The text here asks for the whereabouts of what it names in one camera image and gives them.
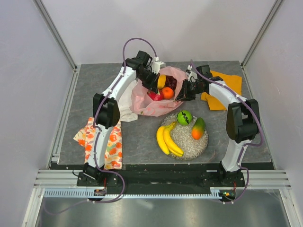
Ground fake green fruit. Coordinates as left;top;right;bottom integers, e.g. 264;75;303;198
177;110;193;125

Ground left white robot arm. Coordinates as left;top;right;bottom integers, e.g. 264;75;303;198
83;51;160;186

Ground floral patterned cloth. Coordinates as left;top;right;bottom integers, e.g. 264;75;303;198
73;117;123;170

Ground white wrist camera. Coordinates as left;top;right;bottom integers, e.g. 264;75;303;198
151;57;166;74
186;65;197;82

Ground pink plastic bag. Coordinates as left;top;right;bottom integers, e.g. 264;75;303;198
130;66;188;117

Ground aluminium frame profile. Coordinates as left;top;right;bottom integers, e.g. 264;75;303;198
33;0;78;71

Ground grey slotted cable duct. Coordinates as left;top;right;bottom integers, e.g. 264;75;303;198
44;188;235;199

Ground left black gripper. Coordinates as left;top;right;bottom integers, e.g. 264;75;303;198
137;70;160;94

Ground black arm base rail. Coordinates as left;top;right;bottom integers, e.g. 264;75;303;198
77;163;245;188

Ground fake mango fruit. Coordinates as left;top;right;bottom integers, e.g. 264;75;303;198
192;117;205;140

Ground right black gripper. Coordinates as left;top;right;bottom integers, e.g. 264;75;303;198
175;79;204;102

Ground yellow fake banana bunch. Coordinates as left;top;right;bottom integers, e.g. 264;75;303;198
156;122;184;157

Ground white folded cloth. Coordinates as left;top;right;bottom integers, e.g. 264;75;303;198
118;81;138;122

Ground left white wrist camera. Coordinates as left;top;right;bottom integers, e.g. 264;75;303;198
151;57;166;74

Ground speckled glass plate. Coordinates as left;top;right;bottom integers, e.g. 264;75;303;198
160;113;209;160

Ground fake dark grapes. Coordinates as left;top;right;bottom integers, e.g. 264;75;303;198
165;75;178;90

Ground fake orange fruit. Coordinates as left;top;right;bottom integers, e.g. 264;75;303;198
161;87;175;100

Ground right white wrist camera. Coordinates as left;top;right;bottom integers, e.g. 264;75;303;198
186;65;197;82

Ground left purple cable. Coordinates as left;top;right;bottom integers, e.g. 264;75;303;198
42;37;158;215

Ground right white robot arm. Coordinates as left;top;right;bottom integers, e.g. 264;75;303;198
176;63;263;186

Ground fake red fruit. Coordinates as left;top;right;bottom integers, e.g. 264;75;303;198
147;90;163;101

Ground orange folded t-shirt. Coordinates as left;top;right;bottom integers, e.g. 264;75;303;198
201;70;242;111

